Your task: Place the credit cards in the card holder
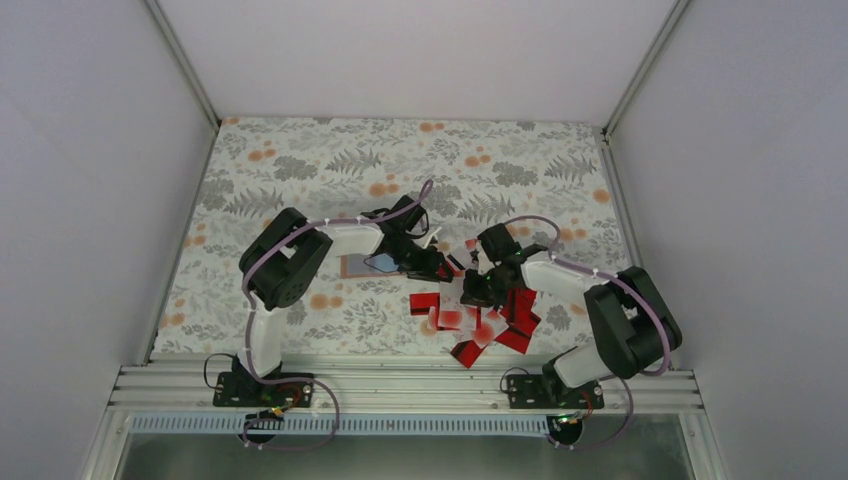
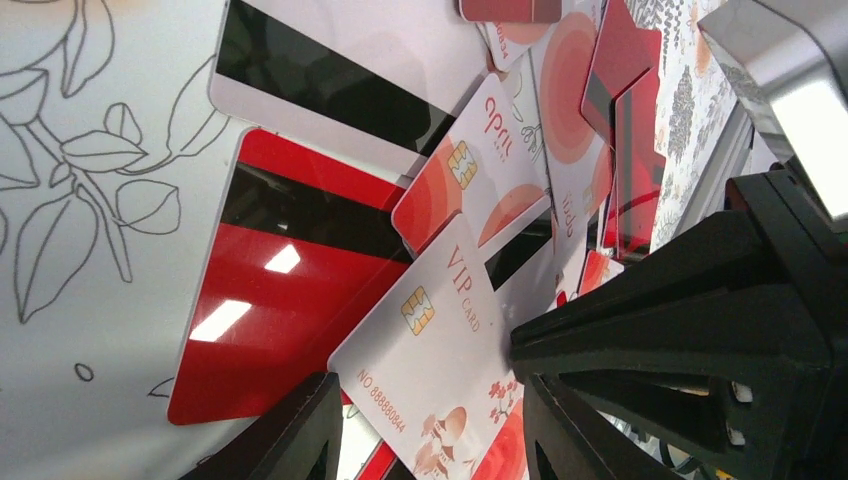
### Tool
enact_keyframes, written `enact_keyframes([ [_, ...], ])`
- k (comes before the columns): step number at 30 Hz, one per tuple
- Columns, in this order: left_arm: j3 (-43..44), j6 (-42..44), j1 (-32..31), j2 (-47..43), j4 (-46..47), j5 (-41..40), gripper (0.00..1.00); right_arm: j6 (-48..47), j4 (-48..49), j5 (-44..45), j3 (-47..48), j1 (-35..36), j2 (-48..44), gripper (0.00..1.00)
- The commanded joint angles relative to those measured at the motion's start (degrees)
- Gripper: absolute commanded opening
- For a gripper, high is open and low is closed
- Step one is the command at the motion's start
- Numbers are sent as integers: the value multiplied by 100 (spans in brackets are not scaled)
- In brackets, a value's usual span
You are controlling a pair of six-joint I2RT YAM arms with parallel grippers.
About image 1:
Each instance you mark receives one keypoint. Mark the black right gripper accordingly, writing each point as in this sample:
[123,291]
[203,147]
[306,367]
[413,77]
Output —
[472,295]

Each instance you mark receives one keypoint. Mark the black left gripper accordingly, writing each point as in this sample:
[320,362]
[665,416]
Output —
[425,270]

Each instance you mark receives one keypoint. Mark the tan leather card holder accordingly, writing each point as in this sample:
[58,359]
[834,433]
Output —
[364,266]

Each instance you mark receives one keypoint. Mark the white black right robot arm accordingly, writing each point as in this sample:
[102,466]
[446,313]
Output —
[632,327]

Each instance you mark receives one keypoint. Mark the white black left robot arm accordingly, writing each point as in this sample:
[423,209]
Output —
[281,263]

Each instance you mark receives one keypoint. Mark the red card bottom of pile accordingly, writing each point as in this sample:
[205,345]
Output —
[466,353]

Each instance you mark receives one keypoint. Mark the floral patterned table mat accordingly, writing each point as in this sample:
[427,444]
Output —
[484,172]

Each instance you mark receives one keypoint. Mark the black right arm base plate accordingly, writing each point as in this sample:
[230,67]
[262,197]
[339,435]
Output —
[536,392]

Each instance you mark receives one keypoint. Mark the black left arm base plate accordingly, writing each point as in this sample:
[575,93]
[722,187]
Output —
[241,390]

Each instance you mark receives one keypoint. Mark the perforated grey cable duct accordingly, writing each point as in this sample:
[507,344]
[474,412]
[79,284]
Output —
[348,424]

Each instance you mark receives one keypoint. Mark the aluminium rail frame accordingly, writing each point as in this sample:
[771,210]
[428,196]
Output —
[417,384]

